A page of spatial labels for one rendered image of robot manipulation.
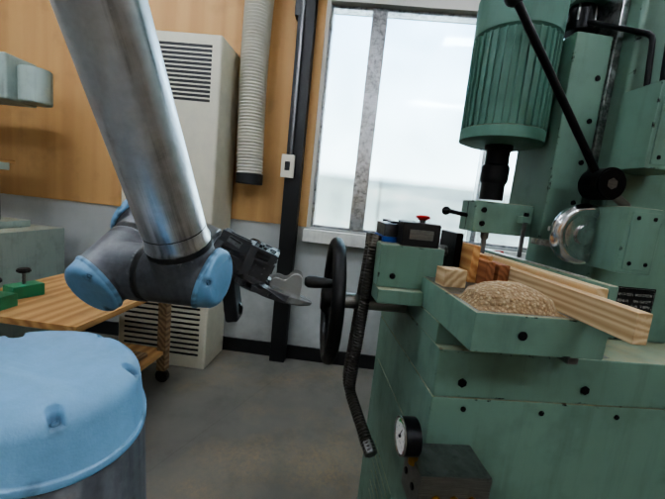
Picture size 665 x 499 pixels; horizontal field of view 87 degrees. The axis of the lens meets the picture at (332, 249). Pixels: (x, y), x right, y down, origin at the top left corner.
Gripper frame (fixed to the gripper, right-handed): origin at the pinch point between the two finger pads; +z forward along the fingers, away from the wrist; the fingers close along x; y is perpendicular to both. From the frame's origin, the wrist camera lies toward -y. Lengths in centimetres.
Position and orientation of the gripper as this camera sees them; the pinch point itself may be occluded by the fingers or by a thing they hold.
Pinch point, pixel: (304, 304)
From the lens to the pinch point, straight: 70.2
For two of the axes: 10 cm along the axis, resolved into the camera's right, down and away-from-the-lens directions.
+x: -0.7, -1.5, 9.9
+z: 9.0, 4.3, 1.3
